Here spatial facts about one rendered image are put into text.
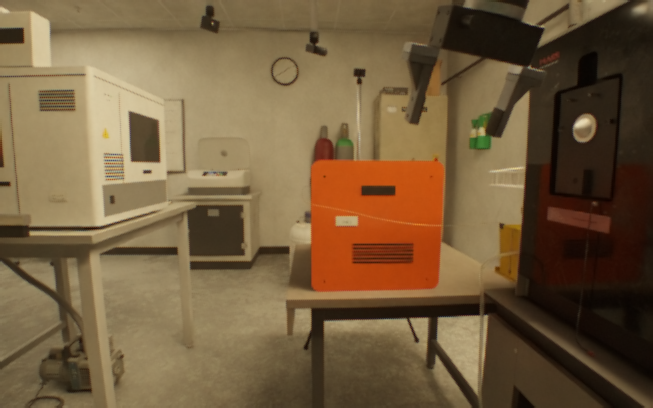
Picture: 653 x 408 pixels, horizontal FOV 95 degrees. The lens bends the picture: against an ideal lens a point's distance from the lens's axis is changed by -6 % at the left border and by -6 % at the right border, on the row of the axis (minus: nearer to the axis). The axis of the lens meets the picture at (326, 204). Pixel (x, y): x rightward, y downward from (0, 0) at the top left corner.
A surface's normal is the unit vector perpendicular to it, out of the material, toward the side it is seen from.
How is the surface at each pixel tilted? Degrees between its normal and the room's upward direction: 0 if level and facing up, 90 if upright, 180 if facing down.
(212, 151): 105
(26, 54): 90
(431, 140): 90
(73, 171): 90
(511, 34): 114
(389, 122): 90
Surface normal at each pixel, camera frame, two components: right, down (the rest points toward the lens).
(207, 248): 0.05, 0.11
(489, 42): 0.08, 0.50
